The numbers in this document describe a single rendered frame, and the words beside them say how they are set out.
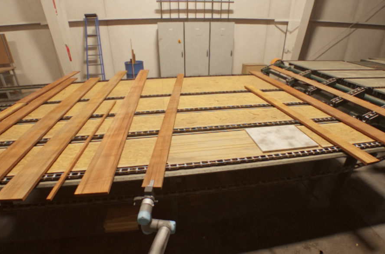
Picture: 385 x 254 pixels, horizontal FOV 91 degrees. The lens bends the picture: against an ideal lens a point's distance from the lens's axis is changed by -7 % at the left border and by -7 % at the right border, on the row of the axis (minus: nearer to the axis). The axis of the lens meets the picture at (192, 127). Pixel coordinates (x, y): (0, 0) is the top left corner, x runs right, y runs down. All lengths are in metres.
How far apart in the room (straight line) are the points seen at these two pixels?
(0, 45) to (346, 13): 12.09
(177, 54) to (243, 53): 2.56
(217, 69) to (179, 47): 1.47
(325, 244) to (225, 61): 5.96
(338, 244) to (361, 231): 0.37
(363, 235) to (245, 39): 6.73
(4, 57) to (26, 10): 1.67
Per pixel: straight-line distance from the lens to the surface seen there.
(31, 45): 8.52
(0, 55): 8.86
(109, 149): 2.00
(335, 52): 10.21
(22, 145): 2.53
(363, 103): 3.69
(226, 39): 7.14
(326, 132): 2.54
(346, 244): 2.66
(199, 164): 1.71
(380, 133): 2.91
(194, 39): 6.90
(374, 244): 2.83
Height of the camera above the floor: 1.89
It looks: 27 degrees down
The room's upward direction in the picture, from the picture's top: straight up
